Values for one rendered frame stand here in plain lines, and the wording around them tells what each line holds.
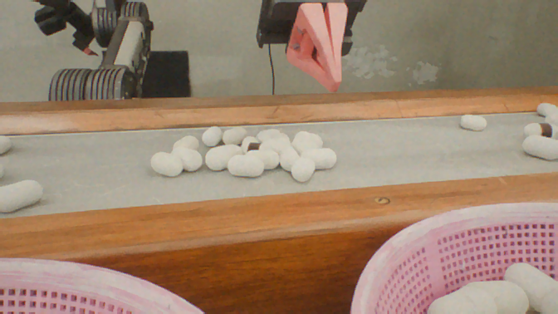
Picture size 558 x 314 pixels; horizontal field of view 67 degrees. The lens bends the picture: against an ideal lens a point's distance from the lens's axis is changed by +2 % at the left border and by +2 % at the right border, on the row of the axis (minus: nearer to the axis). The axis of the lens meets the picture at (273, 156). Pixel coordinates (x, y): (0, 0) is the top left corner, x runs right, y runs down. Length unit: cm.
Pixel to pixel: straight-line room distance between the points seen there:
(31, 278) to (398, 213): 19
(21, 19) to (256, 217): 236
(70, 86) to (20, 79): 177
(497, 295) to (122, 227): 19
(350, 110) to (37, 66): 210
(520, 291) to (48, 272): 22
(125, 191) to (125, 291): 18
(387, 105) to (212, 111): 26
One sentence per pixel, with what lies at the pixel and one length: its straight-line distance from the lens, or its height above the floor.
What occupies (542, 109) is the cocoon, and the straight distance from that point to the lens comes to 75.
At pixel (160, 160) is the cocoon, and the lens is 38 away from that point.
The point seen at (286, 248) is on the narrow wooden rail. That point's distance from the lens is 23.
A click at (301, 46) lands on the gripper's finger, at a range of 43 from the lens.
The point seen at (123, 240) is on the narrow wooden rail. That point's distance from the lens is 22.
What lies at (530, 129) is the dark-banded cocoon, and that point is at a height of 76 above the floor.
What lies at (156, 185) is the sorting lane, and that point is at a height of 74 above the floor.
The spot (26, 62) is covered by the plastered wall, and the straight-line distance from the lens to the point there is 256.
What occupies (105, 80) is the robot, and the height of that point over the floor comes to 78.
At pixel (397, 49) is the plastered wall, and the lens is 285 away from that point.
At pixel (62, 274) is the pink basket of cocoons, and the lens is 20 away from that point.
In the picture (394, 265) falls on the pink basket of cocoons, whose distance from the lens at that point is 21.
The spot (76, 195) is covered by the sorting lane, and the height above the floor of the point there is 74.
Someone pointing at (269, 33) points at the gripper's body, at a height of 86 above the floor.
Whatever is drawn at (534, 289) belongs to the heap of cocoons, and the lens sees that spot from 26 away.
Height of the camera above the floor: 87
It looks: 17 degrees down
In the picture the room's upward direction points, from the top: straight up
